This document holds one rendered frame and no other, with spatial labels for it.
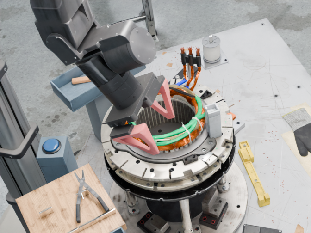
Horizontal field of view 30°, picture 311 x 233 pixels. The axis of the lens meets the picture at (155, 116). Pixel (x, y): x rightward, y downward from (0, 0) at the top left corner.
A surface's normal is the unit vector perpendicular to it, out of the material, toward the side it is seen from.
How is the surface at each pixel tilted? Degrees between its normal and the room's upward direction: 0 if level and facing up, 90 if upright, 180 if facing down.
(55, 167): 90
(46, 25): 90
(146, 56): 59
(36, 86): 0
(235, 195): 0
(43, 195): 0
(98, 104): 90
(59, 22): 90
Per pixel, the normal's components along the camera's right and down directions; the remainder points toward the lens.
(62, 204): -0.12, -0.67
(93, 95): 0.60, 0.54
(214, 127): 0.30, 0.68
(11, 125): 0.94, 0.17
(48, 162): -0.04, 0.74
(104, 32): -0.52, -0.68
